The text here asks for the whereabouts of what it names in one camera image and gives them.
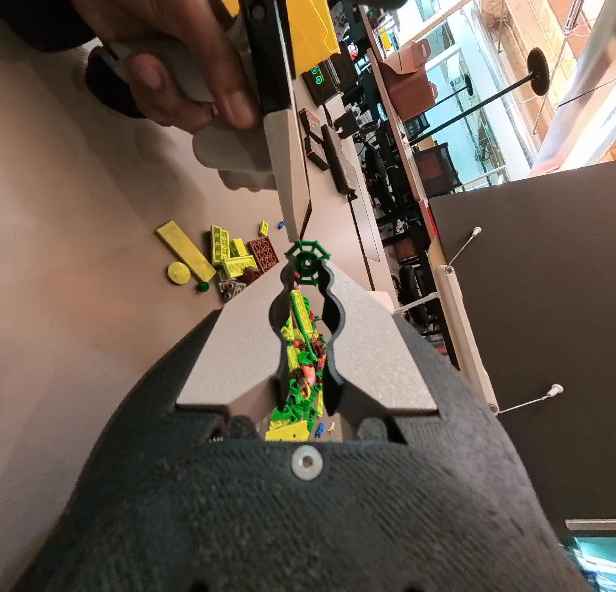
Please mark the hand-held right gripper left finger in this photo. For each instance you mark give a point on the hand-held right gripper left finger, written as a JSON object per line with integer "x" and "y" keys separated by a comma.
{"x": 231, "y": 356}

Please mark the black round-base stand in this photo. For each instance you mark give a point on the black round-base stand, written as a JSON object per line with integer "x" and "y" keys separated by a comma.
{"x": 538, "y": 72}

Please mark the long lime flat tile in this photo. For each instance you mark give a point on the long lime flat tile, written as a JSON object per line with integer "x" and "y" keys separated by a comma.
{"x": 185, "y": 250}

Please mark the brown cardboard box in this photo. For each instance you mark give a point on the brown cardboard box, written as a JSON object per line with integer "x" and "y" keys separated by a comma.
{"x": 409, "y": 87}

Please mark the person's left hand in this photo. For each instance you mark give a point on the person's left hand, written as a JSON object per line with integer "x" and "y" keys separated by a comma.
{"x": 183, "y": 24}

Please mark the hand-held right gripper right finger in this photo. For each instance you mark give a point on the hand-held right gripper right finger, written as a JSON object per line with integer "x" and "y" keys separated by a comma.
{"x": 385, "y": 361}

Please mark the yellow storage bin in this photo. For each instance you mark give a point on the yellow storage bin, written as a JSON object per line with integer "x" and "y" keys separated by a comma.
{"x": 310, "y": 29}

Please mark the green spoked wheel piece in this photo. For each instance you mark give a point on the green spoked wheel piece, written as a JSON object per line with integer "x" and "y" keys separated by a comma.
{"x": 306, "y": 262}

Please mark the small lime studded plate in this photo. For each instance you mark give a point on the small lime studded plate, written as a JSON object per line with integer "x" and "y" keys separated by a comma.
{"x": 263, "y": 228}

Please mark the pile of colourful toy bricks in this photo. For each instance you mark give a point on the pile of colourful toy bricks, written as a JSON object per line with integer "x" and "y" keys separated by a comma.
{"x": 299, "y": 308}

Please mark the large brown studded plate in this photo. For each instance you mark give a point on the large brown studded plate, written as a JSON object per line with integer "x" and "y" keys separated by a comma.
{"x": 263, "y": 254}

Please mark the black device with green lights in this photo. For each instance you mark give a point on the black device with green lights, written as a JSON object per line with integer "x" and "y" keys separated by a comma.
{"x": 320, "y": 84}

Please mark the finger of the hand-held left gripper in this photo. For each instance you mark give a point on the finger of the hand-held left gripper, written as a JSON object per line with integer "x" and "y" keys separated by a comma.
{"x": 288, "y": 168}

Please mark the small dark box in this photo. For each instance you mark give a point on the small dark box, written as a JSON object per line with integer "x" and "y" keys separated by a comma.
{"x": 310, "y": 125}
{"x": 317, "y": 153}

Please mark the long black bar device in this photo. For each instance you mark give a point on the long black bar device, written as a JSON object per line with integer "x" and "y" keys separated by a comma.
{"x": 337, "y": 159}

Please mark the lime round dome piece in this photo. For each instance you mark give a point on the lime round dome piece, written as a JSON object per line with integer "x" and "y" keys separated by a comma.
{"x": 179, "y": 272}

